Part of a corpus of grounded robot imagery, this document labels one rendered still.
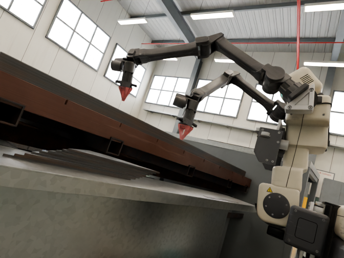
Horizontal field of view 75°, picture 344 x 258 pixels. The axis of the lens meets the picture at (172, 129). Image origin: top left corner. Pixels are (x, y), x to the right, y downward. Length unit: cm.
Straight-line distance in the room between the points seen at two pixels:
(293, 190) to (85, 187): 86
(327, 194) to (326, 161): 139
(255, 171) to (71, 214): 138
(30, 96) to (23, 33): 919
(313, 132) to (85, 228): 97
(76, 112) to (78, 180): 24
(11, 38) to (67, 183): 923
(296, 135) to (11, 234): 107
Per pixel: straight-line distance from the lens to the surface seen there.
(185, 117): 111
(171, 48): 125
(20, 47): 969
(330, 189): 962
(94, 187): 47
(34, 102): 60
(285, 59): 1195
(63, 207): 65
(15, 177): 41
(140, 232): 86
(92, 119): 66
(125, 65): 124
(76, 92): 69
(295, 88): 105
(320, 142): 116
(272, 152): 110
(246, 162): 182
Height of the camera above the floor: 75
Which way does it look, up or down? 8 degrees up
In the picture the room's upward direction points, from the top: 18 degrees clockwise
